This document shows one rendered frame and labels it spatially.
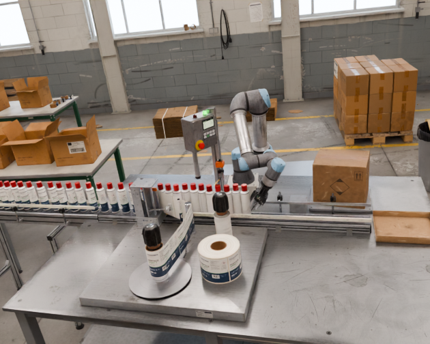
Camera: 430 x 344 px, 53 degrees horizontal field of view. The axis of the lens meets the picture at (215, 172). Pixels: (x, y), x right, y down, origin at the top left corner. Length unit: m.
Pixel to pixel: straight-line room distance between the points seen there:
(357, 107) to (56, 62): 5.53
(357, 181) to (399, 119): 3.29
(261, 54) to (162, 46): 1.74
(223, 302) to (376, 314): 0.64
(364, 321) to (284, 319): 0.32
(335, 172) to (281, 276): 0.74
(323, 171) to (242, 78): 5.39
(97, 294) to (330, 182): 1.42
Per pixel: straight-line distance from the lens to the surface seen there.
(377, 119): 5.76
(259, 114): 2.61
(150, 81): 8.16
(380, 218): 2.63
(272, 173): 2.34
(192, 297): 2.03
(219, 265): 2.02
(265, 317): 1.98
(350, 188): 2.62
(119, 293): 2.16
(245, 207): 2.50
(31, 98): 6.51
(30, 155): 4.29
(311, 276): 2.18
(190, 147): 2.45
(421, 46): 8.03
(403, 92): 5.73
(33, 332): 2.52
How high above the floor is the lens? 2.19
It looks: 25 degrees down
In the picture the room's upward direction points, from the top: 7 degrees counter-clockwise
